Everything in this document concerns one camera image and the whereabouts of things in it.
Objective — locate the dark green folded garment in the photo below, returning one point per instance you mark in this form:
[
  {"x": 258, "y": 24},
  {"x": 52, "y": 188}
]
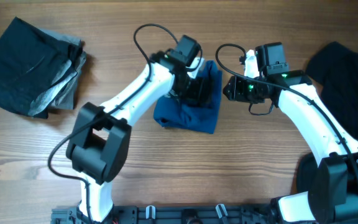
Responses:
[{"x": 29, "y": 60}]

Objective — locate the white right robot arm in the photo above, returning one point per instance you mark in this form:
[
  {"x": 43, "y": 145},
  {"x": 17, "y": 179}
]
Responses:
[{"x": 331, "y": 192}]

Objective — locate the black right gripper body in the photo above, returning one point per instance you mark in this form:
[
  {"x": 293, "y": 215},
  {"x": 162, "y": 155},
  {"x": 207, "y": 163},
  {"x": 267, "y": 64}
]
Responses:
[{"x": 247, "y": 90}]

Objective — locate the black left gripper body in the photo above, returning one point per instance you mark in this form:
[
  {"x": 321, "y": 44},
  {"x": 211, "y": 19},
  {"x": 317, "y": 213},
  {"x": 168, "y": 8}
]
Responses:
[{"x": 193, "y": 88}]

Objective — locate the blue polo shirt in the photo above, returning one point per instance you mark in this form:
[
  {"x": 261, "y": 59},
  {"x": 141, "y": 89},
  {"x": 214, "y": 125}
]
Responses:
[{"x": 170, "y": 113}]

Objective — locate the grey mesh garment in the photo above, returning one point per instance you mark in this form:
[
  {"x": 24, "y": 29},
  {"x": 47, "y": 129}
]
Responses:
[{"x": 61, "y": 94}]

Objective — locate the black garment pile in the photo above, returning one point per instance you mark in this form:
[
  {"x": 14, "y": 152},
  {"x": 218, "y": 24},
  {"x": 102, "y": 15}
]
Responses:
[{"x": 335, "y": 68}]

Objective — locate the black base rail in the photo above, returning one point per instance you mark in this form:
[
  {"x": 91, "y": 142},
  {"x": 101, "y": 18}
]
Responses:
[{"x": 221, "y": 213}]

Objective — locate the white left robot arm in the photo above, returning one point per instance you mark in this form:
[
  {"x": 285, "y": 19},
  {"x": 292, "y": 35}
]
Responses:
[{"x": 99, "y": 143}]

